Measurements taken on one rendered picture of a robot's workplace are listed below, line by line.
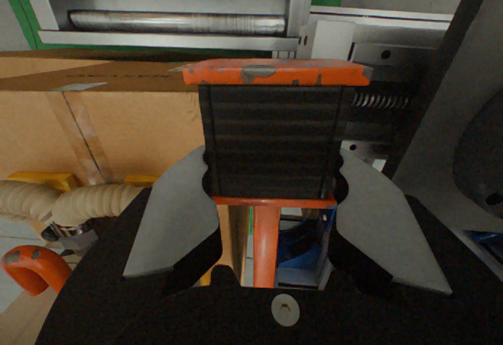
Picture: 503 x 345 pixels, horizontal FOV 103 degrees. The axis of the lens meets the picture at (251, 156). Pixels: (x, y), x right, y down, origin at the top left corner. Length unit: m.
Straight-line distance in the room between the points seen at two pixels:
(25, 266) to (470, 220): 0.46
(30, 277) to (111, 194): 0.13
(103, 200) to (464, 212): 0.39
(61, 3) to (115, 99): 0.55
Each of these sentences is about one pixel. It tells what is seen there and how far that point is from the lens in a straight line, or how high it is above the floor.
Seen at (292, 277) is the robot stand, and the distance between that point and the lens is 0.56.
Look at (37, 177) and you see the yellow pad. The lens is 0.46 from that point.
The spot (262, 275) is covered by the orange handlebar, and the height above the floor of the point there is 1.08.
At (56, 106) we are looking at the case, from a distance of 0.38.
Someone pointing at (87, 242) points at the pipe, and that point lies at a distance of 0.38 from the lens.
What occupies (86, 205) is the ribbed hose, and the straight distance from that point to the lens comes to 0.31.
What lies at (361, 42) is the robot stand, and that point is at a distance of 0.23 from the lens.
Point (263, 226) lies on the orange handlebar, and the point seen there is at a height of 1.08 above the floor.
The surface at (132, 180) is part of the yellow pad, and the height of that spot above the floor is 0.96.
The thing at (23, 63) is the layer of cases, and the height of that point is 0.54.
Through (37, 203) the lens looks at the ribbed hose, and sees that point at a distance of 0.36.
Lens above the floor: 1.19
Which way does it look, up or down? 60 degrees down
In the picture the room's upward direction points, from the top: 174 degrees counter-clockwise
